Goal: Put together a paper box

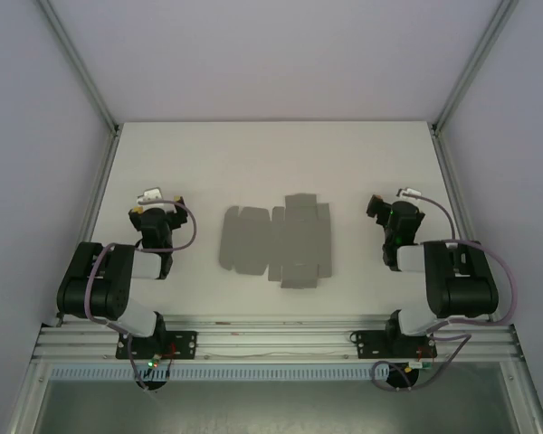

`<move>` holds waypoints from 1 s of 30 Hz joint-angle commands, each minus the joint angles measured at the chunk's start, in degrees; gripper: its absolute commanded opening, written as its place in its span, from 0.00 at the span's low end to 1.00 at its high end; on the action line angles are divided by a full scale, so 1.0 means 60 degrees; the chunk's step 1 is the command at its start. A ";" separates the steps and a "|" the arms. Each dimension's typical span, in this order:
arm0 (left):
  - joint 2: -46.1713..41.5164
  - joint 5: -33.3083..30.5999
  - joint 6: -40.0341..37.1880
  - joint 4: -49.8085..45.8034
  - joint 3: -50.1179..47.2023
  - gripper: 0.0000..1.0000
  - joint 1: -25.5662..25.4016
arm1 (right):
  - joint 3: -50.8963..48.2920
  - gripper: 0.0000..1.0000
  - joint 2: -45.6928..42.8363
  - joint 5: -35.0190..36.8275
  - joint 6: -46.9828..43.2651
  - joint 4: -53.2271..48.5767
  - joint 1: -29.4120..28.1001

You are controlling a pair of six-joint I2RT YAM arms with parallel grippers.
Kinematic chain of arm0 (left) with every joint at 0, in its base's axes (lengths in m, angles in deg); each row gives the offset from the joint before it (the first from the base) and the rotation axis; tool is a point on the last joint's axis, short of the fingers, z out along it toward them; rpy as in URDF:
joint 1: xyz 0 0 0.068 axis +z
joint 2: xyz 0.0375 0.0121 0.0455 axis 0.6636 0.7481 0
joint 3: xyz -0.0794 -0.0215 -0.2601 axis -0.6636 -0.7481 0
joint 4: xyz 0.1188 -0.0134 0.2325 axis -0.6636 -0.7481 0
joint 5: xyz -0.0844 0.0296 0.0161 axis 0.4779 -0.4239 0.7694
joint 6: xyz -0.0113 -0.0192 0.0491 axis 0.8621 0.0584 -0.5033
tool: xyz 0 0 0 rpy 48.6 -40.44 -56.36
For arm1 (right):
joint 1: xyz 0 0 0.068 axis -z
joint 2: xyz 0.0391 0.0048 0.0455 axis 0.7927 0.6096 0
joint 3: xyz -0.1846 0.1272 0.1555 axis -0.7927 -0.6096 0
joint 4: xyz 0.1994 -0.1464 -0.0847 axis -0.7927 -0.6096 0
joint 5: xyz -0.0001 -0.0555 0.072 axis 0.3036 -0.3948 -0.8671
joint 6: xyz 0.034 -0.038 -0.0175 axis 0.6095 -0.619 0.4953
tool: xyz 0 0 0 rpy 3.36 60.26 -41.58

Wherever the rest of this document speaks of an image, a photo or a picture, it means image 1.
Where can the grey paper box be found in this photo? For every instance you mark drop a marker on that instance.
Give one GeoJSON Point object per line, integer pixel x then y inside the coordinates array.
{"type": "Point", "coordinates": [276, 239]}

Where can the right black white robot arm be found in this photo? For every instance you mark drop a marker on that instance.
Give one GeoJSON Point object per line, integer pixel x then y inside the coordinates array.
{"type": "Point", "coordinates": [461, 289]}

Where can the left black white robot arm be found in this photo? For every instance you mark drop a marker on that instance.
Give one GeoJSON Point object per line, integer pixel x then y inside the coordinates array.
{"type": "Point", "coordinates": [95, 289]}

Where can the left small circuit board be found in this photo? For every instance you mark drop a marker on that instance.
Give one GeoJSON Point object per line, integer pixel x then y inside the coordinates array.
{"type": "Point", "coordinates": [154, 361]}

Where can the small circuit board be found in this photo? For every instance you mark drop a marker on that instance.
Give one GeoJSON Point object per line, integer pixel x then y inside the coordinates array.
{"type": "Point", "coordinates": [154, 361]}
{"type": "Point", "coordinates": [420, 364]}

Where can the right small circuit board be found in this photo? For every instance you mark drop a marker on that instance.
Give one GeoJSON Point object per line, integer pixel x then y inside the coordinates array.
{"type": "Point", "coordinates": [420, 364]}

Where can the metal sheet panel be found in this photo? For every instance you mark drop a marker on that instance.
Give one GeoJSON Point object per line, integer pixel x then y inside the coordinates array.
{"type": "Point", "coordinates": [271, 407]}

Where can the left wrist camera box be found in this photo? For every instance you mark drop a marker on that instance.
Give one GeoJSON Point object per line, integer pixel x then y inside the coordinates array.
{"type": "Point", "coordinates": [150, 194]}

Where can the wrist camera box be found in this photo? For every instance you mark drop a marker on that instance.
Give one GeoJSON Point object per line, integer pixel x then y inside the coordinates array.
{"type": "Point", "coordinates": [408, 193]}
{"type": "Point", "coordinates": [150, 194]}

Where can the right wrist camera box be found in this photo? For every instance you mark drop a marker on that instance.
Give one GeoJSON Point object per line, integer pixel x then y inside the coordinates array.
{"type": "Point", "coordinates": [408, 193]}

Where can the left aluminium side rail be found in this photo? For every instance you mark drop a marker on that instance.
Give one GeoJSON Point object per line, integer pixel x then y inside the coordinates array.
{"type": "Point", "coordinates": [100, 190]}

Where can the aluminium side rail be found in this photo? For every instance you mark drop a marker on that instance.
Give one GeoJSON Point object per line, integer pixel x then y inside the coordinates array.
{"type": "Point", "coordinates": [100, 190]}
{"type": "Point", "coordinates": [454, 190]}

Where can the right aluminium side rail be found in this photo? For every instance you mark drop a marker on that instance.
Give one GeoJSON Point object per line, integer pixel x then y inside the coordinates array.
{"type": "Point", "coordinates": [454, 190]}

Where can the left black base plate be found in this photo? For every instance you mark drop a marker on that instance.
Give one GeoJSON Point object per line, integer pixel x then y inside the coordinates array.
{"type": "Point", "coordinates": [185, 343]}

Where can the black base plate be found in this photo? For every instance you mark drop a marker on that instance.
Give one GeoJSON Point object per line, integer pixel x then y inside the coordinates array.
{"type": "Point", "coordinates": [185, 343]}
{"type": "Point", "coordinates": [366, 343]}

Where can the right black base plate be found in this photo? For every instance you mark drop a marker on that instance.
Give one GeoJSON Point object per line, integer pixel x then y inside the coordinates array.
{"type": "Point", "coordinates": [366, 343]}

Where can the aluminium mounting rail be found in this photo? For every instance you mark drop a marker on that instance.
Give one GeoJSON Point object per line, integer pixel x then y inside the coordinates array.
{"type": "Point", "coordinates": [276, 336]}

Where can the left aluminium frame post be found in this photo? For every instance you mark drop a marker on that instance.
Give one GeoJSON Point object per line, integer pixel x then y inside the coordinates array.
{"type": "Point", "coordinates": [79, 63]}

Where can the aluminium frame post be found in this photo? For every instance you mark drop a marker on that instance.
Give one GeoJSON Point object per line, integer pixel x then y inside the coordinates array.
{"type": "Point", "coordinates": [79, 63]}
{"type": "Point", "coordinates": [473, 63]}

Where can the right aluminium frame post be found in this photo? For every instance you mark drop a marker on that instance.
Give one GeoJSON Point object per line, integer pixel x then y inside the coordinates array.
{"type": "Point", "coordinates": [473, 63]}

